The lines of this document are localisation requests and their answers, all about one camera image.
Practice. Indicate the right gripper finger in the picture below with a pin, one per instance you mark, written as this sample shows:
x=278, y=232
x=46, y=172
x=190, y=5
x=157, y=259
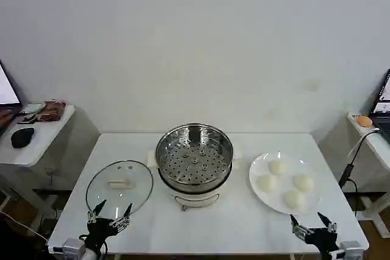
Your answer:
x=331, y=227
x=300, y=231

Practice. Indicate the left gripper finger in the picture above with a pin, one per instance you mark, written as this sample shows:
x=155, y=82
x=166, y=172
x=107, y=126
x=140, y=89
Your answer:
x=95, y=212
x=123, y=222

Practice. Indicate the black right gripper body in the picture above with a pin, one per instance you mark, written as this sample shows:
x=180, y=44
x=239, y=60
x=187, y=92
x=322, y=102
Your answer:
x=323, y=240

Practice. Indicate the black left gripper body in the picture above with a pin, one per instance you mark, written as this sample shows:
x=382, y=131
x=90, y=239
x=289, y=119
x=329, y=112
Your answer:
x=99, y=229

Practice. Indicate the white steamed bun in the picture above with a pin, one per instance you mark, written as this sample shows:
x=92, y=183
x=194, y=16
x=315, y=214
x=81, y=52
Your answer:
x=266, y=183
x=294, y=199
x=303, y=182
x=277, y=167

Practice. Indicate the round glass lid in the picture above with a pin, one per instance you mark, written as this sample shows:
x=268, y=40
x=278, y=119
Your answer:
x=120, y=184

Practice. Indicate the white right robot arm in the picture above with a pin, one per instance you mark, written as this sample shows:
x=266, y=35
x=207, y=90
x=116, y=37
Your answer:
x=350, y=248

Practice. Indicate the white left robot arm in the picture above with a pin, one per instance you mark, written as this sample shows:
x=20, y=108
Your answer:
x=73, y=246

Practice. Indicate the person's hand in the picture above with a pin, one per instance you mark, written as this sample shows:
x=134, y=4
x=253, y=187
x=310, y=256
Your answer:
x=5, y=118

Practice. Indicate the white round plate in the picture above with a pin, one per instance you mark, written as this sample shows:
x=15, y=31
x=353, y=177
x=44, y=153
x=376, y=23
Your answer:
x=283, y=187

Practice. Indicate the white electric cooker base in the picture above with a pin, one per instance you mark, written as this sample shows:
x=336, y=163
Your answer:
x=195, y=196

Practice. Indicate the white rounded side table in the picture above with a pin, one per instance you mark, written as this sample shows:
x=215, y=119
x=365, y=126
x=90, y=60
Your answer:
x=45, y=138

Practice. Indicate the white desk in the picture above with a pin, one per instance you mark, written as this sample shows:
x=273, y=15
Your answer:
x=376, y=147

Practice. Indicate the steel steamer basket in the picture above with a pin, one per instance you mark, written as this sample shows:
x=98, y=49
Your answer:
x=195, y=162

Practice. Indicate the black computer mouse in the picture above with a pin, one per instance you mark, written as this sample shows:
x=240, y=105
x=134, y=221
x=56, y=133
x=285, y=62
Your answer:
x=22, y=137

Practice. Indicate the brown snack packets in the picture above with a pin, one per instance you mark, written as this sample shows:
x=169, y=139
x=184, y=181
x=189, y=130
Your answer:
x=51, y=111

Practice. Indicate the orange round object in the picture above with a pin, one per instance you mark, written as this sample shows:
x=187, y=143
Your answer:
x=364, y=120

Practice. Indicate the small dark desk clutter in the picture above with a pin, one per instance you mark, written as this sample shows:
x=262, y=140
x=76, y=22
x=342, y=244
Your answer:
x=26, y=118

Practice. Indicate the open laptop dark screen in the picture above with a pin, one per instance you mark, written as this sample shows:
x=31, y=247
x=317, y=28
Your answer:
x=384, y=104

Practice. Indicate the open laptop white screen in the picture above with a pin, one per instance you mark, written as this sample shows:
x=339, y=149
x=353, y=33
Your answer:
x=7, y=86

